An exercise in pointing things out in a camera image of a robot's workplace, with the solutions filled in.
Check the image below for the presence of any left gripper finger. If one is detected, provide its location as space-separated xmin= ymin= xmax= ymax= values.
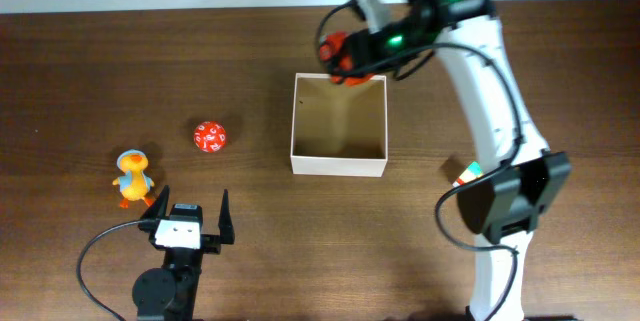
xmin=218 ymin=189 xmax=234 ymax=236
xmin=142 ymin=185 xmax=170 ymax=220

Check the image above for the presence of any red toy car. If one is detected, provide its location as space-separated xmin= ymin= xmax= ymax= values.
xmin=318 ymin=31 xmax=373 ymax=86

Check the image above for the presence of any colourful puzzle cube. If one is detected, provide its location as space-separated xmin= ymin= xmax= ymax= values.
xmin=452 ymin=161 xmax=484 ymax=188

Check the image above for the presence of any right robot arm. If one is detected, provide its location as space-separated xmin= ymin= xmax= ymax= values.
xmin=316 ymin=0 xmax=571 ymax=320

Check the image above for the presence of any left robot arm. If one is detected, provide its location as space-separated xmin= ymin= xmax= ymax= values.
xmin=132 ymin=187 xmax=235 ymax=321

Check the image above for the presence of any orange plush duck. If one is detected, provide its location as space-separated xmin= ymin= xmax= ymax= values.
xmin=112 ymin=149 xmax=155 ymax=209

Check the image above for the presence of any red letter ball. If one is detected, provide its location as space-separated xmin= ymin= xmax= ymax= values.
xmin=193 ymin=121 xmax=228 ymax=153

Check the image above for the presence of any white cardboard box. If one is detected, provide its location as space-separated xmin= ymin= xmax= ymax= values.
xmin=290 ymin=73 xmax=389 ymax=177

